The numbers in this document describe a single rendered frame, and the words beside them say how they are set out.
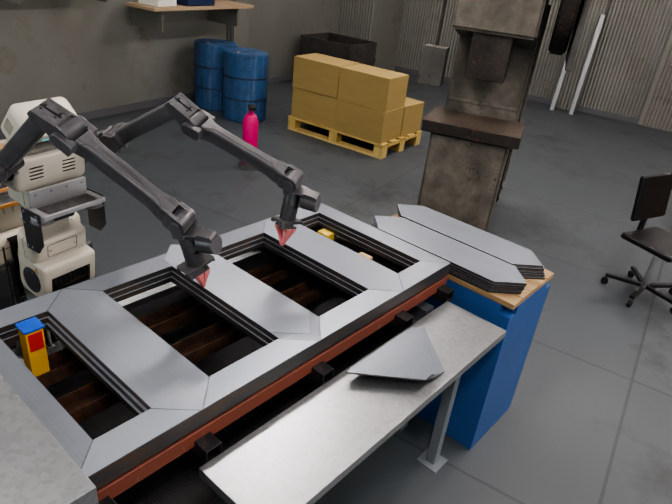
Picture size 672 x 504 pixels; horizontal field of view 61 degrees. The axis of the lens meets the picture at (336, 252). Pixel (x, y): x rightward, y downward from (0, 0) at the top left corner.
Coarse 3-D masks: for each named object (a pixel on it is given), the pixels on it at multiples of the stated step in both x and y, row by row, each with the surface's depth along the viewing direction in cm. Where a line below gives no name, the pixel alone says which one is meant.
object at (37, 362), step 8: (24, 336) 165; (24, 344) 167; (24, 352) 169; (32, 352) 168; (40, 352) 170; (24, 360) 172; (32, 360) 169; (40, 360) 171; (32, 368) 170; (40, 368) 172; (48, 368) 174
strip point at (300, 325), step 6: (306, 312) 190; (294, 318) 186; (300, 318) 186; (306, 318) 187; (288, 324) 183; (294, 324) 183; (300, 324) 183; (306, 324) 184; (276, 330) 179; (282, 330) 180; (288, 330) 180; (294, 330) 180; (300, 330) 181; (306, 330) 181
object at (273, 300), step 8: (264, 296) 195; (272, 296) 196; (280, 296) 196; (248, 304) 190; (256, 304) 191; (264, 304) 191; (272, 304) 192; (280, 304) 192; (248, 312) 186; (256, 312) 187; (264, 312) 187
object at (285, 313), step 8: (288, 304) 193; (296, 304) 193; (272, 312) 188; (280, 312) 188; (288, 312) 189; (296, 312) 189; (304, 312) 190; (256, 320) 183; (264, 320) 183; (272, 320) 184; (280, 320) 184; (288, 320) 185; (264, 328) 180; (272, 328) 180
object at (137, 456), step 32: (320, 224) 260; (224, 256) 224; (288, 256) 229; (384, 256) 240; (128, 288) 195; (192, 288) 200; (352, 288) 211; (416, 288) 216; (320, 352) 180; (256, 384) 161; (192, 416) 145; (160, 448) 140; (96, 480) 128
